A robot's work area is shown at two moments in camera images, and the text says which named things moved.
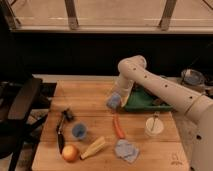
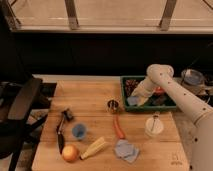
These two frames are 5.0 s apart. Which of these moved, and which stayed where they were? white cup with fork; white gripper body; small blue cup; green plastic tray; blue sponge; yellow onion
Moved: blue sponge; white gripper body
Stayed: small blue cup; white cup with fork; green plastic tray; yellow onion
